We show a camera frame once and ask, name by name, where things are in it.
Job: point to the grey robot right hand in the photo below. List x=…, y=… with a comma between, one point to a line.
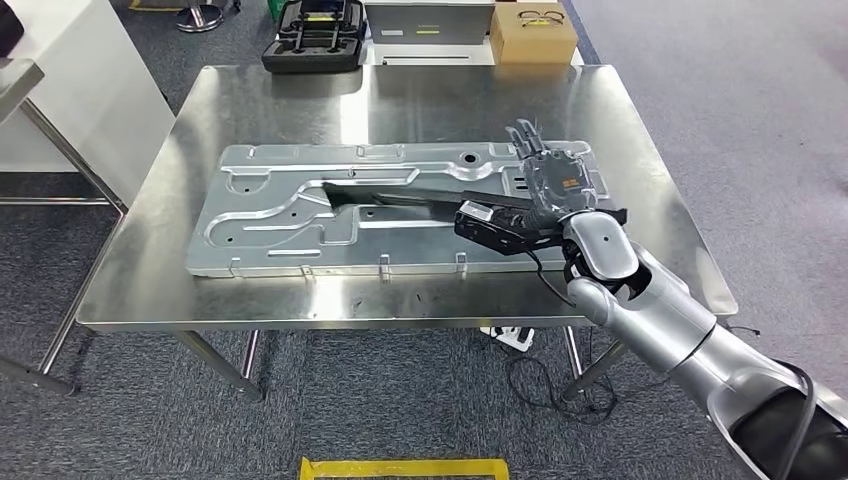
x=560, y=182

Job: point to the long black plastic trim part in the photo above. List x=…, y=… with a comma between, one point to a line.
x=397, y=199

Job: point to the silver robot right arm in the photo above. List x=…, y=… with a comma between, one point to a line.
x=662, y=311

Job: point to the stainless steel workbench table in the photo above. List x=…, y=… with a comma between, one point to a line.
x=397, y=99

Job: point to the brown cardboard box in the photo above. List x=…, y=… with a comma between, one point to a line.
x=530, y=43

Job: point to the white power strip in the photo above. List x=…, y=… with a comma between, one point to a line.
x=513, y=338

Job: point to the black framed eyeglasses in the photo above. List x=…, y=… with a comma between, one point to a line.
x=542, y=18

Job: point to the flat grey box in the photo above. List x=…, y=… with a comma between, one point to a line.
x=430, y=26

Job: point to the stamped grey metal panel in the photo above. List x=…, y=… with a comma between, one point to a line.
x=278, y=199

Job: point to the black foam equipment case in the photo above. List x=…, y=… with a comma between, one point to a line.
x=314, y=40

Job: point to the chrome round stand base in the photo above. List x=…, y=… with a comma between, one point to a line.
x=199, y=16

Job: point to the neat yellow floor tape square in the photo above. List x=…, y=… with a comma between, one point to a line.
x=156, y=6

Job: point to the small stainless steel table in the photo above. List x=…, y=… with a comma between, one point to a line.
x=20, y=83

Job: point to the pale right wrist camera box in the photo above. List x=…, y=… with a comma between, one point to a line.
x=476, y=211

